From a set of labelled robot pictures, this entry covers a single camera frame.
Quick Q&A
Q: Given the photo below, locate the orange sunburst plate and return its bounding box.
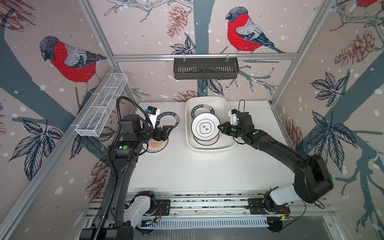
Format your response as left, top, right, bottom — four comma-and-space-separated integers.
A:
194, 135, 220, 146
147, 139, 169, 153

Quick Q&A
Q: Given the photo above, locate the white clover plate black rim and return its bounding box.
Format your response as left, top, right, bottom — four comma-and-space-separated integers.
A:
191, 113, 221, 141

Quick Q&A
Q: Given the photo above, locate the green rim hao wei plate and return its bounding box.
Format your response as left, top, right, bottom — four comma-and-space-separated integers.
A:
191, 105, 215, 119

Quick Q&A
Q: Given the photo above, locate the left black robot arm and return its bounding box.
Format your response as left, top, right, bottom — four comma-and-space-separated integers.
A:
79, 114, 174, 240

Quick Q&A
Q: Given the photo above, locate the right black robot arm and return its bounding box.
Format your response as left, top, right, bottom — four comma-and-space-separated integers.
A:
218, 112, 334, 213

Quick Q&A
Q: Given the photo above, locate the white plastic bin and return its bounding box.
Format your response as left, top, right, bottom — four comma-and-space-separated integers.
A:
185, 96, 236, 153

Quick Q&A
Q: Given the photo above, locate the green rim plate far left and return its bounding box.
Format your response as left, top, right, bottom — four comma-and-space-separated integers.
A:
157, 111, 180, 128

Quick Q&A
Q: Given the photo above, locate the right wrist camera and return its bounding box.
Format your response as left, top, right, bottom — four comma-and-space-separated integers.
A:
229, 109, 239, 125

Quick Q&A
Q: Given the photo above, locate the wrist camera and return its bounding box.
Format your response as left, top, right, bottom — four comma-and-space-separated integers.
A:
229, 109, 239, 125
146, 106, 161, 129

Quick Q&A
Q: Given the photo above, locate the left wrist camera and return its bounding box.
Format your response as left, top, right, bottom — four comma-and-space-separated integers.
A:
146, 106, 161, 129

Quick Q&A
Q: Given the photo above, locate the black wire wall shelf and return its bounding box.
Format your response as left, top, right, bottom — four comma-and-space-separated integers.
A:
174, 58, 239, 80

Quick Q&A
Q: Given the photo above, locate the white mesh wall basket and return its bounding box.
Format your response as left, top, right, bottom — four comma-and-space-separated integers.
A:
76, 73, 128, 137

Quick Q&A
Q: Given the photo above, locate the aluminium mounting rail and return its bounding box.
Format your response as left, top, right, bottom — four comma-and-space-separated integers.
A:
86, 191, 334, 218

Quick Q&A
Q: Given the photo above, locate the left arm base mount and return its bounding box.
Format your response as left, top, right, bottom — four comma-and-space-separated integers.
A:
143, 200, 171, 217

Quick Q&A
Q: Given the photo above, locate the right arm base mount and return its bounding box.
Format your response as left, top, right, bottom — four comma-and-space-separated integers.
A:
246, 198, 291, 215

